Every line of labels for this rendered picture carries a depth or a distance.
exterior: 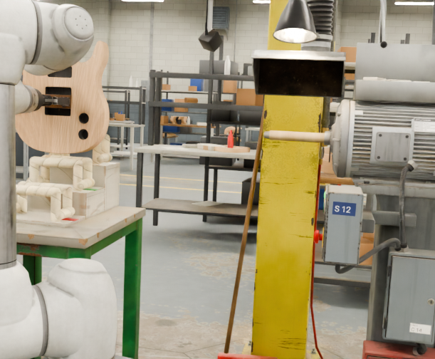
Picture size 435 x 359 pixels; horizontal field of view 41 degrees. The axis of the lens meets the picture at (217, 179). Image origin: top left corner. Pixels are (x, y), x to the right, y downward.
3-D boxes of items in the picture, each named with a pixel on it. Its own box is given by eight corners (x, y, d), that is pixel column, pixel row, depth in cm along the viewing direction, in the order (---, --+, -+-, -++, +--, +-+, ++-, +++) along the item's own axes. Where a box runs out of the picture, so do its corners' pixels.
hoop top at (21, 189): (63, 196, 192) (63, 187, 192) (58, 198, 189) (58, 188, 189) (7, 192, 196) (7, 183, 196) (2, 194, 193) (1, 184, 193)
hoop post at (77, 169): (83, 190, 208) (84, 164, 207) (80, 191, 205) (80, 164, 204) (75, 189, 209) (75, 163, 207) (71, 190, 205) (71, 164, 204)
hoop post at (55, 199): (62, 220, 193) (63, 192, 192) (58, 222, 190) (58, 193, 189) (53, 219, 194) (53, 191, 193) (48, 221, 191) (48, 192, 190)
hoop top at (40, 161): (84, 168, 207) (84, 159, 207) (80, 169, 204) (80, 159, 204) (32, 164, 211) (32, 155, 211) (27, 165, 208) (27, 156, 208)
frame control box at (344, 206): (401, 271, 180) (409, 187, 177) (410, 292, 159) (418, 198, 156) (320, 263, 185) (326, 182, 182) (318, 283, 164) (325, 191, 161)
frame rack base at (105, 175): (119, 205, 233) (120, 162, 231) (105, 211, 219) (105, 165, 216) (55, 200, 238) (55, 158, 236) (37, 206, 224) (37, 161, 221)
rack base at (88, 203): (105, 211, 219) (105, 186, 218) (86, 219, 203) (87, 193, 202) (37, 206, 224) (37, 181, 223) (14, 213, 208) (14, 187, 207)
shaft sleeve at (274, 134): (324, 141, 196) (325, 132, 195) (324, 144, 193) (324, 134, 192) (270, 138, 199) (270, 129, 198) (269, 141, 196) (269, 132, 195)
